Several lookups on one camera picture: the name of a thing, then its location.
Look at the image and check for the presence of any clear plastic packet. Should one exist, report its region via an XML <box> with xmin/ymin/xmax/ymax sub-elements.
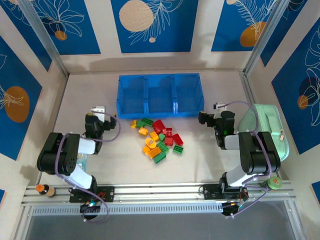
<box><xmin>75</xmin><ymin>152</ymin><xmax>89</xmax><ymax>169</ymax></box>

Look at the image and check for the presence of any mint green zip case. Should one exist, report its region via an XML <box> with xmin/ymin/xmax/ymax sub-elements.
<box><xmin>237</xmin><ymin>103</ymin><xmax>291</xmax><ymax>164</ymax></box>

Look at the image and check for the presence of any blue three-compartment bin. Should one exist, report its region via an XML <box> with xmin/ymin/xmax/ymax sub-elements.
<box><xmin>115</xmin><ymin>72</ymin><xmax>206</xmax><ymax>120</ymax></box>

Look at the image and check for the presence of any green tape roll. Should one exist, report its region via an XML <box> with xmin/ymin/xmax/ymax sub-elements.
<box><xmin>264</xmin><ymin>175</ymin><xmax>284</xmax><ymax>193</ymax></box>

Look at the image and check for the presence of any brown bottle with orange cap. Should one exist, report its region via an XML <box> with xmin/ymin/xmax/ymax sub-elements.
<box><xmin>35</xmin><ymin>183</ymin><xmax>57</xmax><ymax>199</ymax></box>

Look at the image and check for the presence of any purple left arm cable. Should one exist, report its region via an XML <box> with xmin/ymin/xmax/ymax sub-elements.
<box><xmin>53</xmin><ymin>111</ymin><xmax>123</xmax><ymax>225</ymax></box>

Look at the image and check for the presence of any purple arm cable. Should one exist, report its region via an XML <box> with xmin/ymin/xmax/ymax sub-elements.
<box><xmin>221</xmin><ymin>100</ymin><xmax>274</xmax><ymax>221</ymax></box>
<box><xmin>53</xmin><ymin>111</ymin><xmax>123</xmax><ymax>225</ymax></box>

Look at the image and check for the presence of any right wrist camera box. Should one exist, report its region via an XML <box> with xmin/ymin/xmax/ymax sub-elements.
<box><xmin>212</xmin><ymin>101</ymin><xmax>228</xmax><ymax>118</ymax></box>

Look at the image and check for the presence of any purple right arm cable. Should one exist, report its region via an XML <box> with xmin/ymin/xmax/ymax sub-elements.
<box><xmin>221</xmin><ymin>100</ymin><xmax>274</xmax><ymax>221</ymax></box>

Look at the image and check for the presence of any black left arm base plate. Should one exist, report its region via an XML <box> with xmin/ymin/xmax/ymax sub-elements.
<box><xmin>69</xmin><ymin>185</ymin><xmax>116</xmax><ymax>204</ymax></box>

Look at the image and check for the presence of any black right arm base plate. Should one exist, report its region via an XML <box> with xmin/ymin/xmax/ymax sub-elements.
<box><xmin>202</xmin><ymin>184</ymin><xmax>249</xmax><ymax>201</ymax></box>

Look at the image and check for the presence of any blue floral wall panel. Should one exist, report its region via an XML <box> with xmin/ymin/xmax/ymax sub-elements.
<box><xmin>31</xmin><ymin>0</ymin><xmax>102</xmax><ymax>56</ymax></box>
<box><xmin>210</xmin><ymin>0</ymin><xmax>279</xmax><ymax>53</ymax></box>
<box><xmin>259</xmin><ymin>0</ymin><xmax>320</xmax><ymax>68</ymax></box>
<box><xmin>110</xmin><ymin>0</ymin><xmax>200</xmax><ymax>54</ymax></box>
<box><xmin>0</xmin><ymin>0</ymin><xmax>53</xmax><ymax>73</ymax></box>
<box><xmin>270</xmin><ymin>24</ymin><xmax>320</xmax><ymax>155</ymax></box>
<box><xmin>0</xmin><ymin>35</ymin><xmax>44</xmax><ymax>161</ymax></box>

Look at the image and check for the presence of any black connector with wires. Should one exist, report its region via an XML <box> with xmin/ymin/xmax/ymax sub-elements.
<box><xmin>79</xmin><ymin>198</ymin><xmax>102</xmax><ymax>221</ymax></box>
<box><xmin>221</xmin><ymin>192</ymin><xmax>249</xmax><ymax>220</ymax></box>

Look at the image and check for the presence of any aluminium mounting rail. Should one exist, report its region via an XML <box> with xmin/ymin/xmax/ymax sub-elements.
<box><xmin>20</xmin><ymin>181</ymin><xmax>296</xmax><ymax>208</ymax></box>

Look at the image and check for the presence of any aluminium frame post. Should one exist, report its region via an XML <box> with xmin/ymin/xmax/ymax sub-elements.
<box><xmin>243</xmin><ymin>0</ymin><xmax>293</xmax><ymax>74</ymax></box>
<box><xmin>17</xmin><ymin>0</ymin><xmax>70</xmax><ymax>78</ymax></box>

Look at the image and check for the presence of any grey slotted cable duct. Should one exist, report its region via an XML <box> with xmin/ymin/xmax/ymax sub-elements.
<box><xmin>31</xmin><ymin>201</ymin><xmax>226</xmax><ymax>217</ymax></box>

